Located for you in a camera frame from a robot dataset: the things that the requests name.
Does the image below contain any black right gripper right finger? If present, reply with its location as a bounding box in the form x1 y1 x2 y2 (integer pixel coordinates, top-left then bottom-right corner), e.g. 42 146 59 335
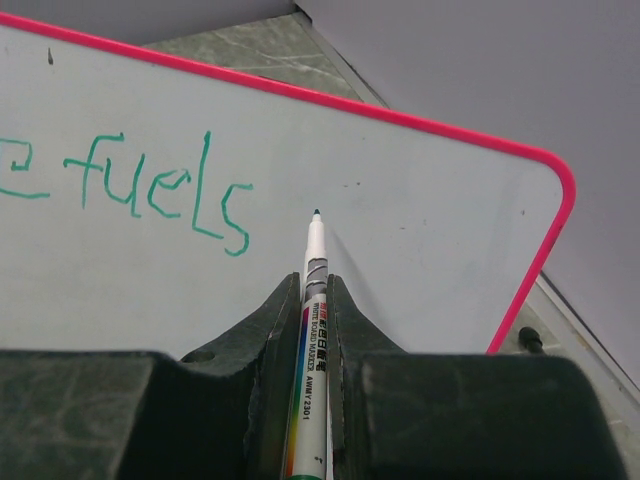
327 275 625 479

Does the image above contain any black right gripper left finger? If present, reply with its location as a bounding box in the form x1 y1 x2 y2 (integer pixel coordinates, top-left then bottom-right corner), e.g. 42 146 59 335
1 273 301 479

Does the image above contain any green capped whiteboard marker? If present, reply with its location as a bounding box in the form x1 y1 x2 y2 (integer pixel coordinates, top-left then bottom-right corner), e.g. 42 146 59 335
283 210 329 479

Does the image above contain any pink framed whiteboard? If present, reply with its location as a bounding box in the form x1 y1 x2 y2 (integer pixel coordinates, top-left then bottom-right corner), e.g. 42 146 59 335
1 14 576 357

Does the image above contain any black music stand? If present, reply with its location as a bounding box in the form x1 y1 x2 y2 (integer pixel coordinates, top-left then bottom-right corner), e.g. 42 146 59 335
518 326 545 355

